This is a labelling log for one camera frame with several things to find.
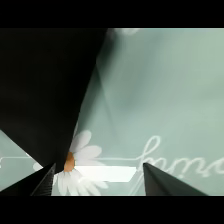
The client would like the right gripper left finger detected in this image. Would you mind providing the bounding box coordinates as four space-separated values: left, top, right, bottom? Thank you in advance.
0 162 57 197

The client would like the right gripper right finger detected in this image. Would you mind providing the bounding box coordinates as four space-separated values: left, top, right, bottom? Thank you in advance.
142 161 210 197

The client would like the black garment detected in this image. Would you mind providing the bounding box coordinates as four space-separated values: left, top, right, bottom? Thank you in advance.
0 27 109 175

